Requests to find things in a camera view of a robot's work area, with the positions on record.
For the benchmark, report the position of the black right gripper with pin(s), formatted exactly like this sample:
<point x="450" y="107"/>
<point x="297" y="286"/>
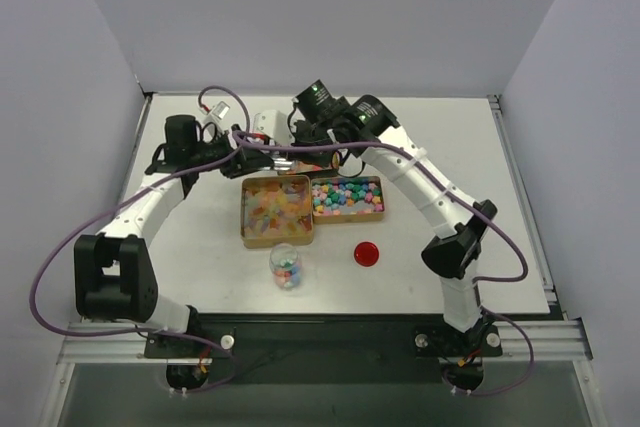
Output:
<point x="310" y="145"/>

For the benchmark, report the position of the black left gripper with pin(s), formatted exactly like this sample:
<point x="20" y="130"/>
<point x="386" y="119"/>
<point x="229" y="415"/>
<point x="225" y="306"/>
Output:
<point x="242" y="160"/>

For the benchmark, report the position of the shiny metal scoop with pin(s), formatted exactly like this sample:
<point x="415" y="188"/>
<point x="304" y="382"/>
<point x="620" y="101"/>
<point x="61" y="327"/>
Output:
<point x="280" y="165"/>

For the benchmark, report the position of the gold tin popsicle candies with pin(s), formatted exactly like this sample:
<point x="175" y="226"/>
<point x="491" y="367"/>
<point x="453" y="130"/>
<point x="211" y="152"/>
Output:
<point x="276" y="210"/>

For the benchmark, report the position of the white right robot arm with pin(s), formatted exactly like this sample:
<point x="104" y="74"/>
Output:
<point x="456" y="218"/>

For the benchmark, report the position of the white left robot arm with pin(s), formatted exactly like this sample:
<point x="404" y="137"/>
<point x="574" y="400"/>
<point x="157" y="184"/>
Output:
<point x="113" y="272"/>

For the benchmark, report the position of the gold tin neon star candies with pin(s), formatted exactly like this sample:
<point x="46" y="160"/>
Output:
<point x="316" y="165"/>

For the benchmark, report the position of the gold tin pastel star candies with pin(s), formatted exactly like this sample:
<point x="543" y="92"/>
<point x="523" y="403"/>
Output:
<point x="340" y="200"/>

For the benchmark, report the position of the clear glass jar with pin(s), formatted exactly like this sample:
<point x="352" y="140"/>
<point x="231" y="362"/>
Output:
<point x="285" y="265"/>

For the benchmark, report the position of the red jar lid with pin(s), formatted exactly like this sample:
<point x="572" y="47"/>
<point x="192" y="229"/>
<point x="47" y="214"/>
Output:
<point x="366" y="254"/>

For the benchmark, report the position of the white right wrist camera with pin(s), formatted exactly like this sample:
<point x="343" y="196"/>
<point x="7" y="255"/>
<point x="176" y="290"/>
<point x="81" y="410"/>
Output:
<point x="273" y="124"/>

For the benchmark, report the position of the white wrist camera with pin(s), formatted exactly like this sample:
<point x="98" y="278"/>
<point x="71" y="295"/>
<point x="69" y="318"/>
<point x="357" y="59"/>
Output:
<point x="218" y="112"/>
<point x="273" y="124"/>

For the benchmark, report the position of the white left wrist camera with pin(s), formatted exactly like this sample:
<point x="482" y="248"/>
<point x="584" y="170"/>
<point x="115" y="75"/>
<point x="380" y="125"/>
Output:
<point x="218" y="112"/>

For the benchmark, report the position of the aluminium frame rail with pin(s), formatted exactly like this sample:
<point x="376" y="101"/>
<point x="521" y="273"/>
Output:
<point x="414" y="337"/>

